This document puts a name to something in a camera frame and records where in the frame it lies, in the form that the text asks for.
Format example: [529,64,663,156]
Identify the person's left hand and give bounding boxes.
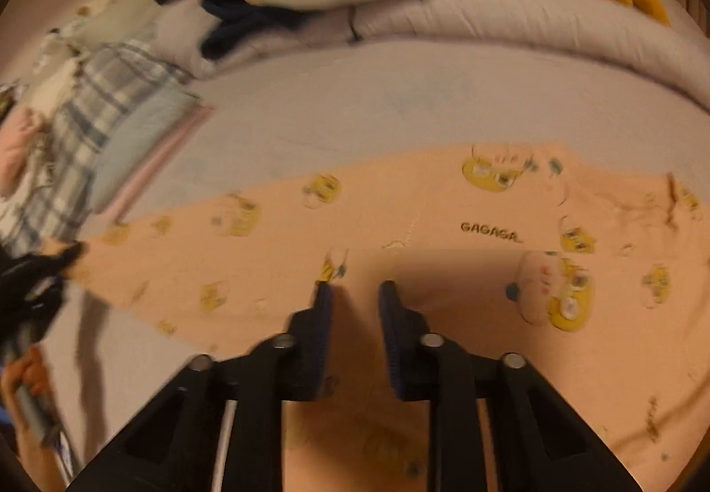
[1,346,53,405]

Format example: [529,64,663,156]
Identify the lilac duvet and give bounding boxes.
[150,0,710,114]

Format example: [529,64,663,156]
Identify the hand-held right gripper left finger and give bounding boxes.
[67,281,334,492]

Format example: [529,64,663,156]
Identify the navy garment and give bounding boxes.
[200,0,312,61]

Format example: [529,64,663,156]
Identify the peach cartoon print pajama top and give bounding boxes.
[72,140,710,492]

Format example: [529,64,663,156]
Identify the pink garment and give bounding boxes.
[0,109,46,199]

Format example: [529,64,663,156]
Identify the plaid cloth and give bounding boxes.
[0,40,193,258]

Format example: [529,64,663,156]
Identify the lilac bed sheet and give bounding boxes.
[33,37,710,492]

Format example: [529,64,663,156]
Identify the blue-grey folded cloth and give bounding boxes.
[89,90,201,216]

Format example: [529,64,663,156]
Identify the grey-green pillow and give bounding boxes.
[60,0,163,50]

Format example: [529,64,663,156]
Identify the white cloth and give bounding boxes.
[27,51,81,130]

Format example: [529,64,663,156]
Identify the pink folded cloth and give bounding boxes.
[111,104,217,228]

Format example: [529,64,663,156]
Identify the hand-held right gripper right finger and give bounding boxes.
[378,280,644,492]

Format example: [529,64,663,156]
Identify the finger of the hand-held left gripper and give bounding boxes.
[41,241,88,278]

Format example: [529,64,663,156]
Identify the person's left forearm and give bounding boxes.
[8,403,75,492]

